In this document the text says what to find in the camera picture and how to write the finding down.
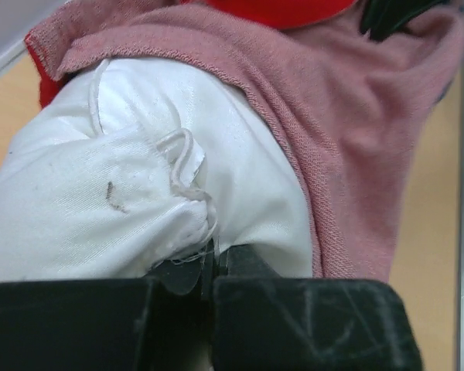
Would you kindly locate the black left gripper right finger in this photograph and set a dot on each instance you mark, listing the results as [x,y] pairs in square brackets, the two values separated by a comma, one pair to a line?
[265,322]

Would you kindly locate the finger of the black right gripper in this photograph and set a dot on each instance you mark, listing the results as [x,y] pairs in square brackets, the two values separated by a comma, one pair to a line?
[382,18]

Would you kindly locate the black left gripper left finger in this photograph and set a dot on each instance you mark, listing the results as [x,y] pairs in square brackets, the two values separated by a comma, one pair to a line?
[156,322]

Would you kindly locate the pink pillowcase with dark print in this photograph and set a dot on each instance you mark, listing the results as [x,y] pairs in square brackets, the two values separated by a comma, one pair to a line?
[346,110]

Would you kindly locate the white pillow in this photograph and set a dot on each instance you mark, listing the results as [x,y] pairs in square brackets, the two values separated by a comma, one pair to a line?
[141,160]

